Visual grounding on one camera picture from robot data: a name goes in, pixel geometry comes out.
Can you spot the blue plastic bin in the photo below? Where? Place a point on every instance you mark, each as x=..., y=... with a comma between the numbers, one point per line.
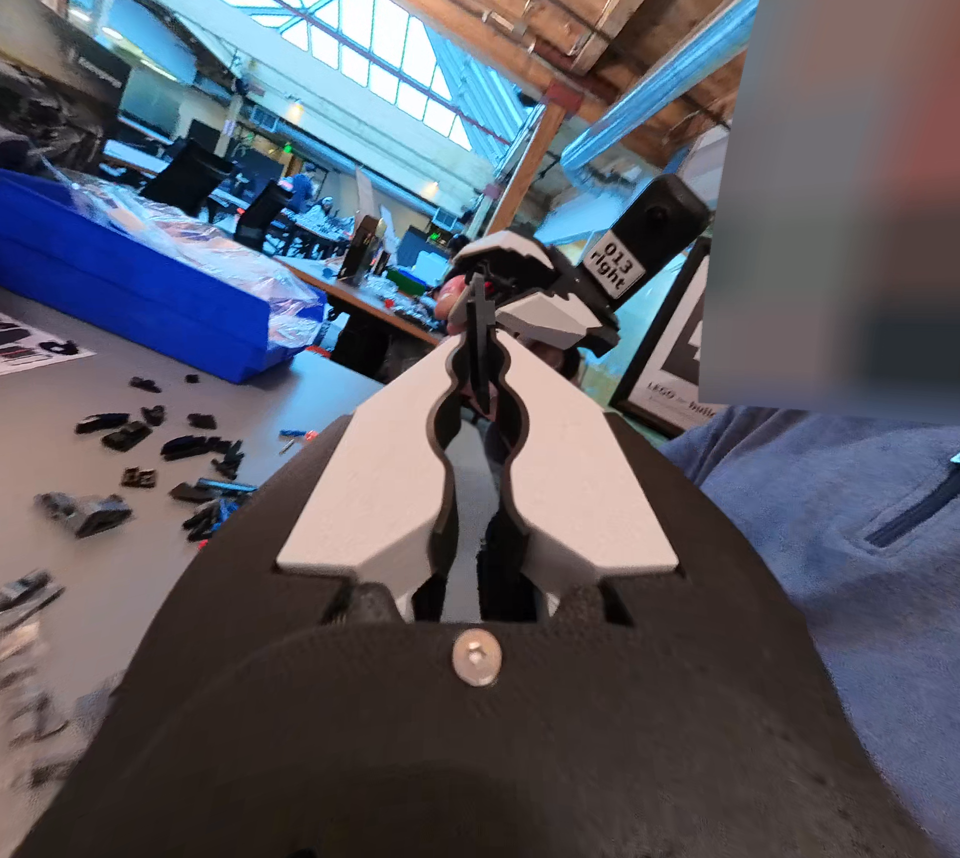
x=150, y=295

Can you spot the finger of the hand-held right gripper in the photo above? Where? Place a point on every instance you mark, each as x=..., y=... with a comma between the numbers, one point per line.
x=502, y=254
x=547, y=321

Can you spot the dark cloth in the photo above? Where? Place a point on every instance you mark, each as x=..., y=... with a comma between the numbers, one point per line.
x=52, y=115

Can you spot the scattered black lego pieces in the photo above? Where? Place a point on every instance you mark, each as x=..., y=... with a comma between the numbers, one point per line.
x=124, y=436

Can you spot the black office chair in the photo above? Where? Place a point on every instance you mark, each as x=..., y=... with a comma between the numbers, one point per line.
x=187, y=179
x=262, y=212

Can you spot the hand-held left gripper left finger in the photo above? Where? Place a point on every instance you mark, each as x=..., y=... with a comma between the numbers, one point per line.
x=375, y=483

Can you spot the wooden post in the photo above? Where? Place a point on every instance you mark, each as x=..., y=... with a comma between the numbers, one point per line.
x=525, y=167

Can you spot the wooden background table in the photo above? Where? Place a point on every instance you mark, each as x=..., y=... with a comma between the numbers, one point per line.
x=360, y=303

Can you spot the person's blue sweater torso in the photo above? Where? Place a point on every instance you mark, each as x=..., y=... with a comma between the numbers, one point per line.
x=810, y=573

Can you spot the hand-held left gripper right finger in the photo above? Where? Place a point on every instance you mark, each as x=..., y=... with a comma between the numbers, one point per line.
x=585, y=483

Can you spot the framed poster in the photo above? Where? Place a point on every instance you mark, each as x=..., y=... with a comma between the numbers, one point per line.
x=660, y=385

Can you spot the small blue lego pin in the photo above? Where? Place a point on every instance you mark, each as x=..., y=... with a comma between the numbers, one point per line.
x=296, y=435

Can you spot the large clear plastic bag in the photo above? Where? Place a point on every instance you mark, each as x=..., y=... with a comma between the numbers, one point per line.
x=210, y=235

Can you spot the silver ventilation duct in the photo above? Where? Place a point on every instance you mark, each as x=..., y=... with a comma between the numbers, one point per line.
x=660, y=85

